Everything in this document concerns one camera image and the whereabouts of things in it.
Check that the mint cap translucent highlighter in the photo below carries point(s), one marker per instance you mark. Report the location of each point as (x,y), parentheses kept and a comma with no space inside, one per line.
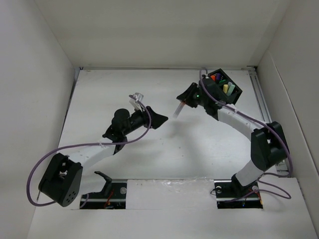
(230,89)

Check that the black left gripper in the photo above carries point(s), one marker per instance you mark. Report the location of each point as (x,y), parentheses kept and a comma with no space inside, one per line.
(156,119)

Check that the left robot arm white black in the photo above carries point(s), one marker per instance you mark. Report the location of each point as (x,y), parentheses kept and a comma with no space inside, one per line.
(64,178)

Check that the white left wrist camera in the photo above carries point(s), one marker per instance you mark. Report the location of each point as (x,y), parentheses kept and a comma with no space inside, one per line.
(135,99)

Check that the black two-compartment organizer box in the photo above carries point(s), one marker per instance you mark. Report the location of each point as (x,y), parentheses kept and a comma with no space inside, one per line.
(222,87)

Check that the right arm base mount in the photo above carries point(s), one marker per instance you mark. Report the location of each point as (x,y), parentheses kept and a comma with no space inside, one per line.
(229,196)

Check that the aluminium rail right side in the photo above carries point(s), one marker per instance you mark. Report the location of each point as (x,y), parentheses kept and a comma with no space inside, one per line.
(281,168)

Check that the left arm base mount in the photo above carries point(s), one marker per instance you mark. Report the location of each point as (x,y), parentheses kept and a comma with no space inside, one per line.
(100,191)

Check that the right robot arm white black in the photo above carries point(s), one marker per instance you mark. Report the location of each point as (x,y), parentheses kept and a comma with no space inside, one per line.
(268,144)

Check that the pale yellow cap translucent highlighter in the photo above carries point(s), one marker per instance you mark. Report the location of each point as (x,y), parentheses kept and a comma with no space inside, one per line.
(225,88)

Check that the peach cap translucent highlighter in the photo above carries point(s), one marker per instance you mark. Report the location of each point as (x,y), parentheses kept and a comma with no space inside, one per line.
(178,109)

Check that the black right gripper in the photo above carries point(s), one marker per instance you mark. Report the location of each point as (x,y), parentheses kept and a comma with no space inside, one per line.
(187,95)

